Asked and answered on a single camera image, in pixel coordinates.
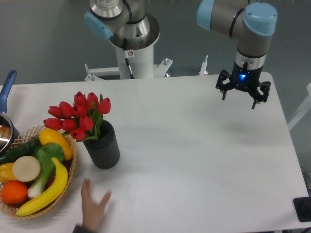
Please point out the red tulip bouquet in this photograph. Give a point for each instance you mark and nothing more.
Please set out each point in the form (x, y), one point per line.
(83, 119)

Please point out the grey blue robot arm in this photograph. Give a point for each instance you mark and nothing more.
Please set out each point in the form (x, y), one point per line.
(251, 24)

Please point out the beige round disc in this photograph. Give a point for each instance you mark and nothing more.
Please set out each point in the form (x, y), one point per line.
(26, 168)

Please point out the yellow plastic lemon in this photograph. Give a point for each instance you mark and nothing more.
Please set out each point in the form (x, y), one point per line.
(51, 136)

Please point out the bare human hand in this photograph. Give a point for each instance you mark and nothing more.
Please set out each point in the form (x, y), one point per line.
(92, 212)

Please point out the yellow plastic banana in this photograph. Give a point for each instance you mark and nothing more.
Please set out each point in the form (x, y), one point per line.
(50, 194)

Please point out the white frame at right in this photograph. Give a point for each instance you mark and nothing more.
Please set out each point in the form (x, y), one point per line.
(301, 110)

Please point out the green plastic bok choy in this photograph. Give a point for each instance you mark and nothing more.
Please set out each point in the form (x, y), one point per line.
(44, 155)

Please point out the green plastic cucumber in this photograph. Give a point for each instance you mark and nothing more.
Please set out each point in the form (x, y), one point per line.
(25, 149)

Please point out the yellow plastic pepper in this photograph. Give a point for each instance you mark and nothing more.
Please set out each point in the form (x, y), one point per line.
(6, 173)

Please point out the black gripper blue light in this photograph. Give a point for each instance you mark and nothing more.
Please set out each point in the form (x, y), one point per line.
(246, 80)

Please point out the dark grey ribbed vase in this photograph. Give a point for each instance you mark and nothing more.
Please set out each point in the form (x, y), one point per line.
(104, 152)

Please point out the woven wicker basket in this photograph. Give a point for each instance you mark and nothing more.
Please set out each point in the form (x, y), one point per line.
(30, 135)

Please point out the orange plastic orange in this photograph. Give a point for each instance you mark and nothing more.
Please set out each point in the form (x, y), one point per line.
(14, 192)

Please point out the blue handled saucepan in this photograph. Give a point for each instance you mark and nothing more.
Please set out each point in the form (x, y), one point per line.
(8, 132)

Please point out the white metal base frame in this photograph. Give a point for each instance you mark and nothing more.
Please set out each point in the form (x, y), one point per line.
(102, 72)

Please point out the black device at edge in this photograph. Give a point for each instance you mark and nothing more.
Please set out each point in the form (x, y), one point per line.
(303, 208)

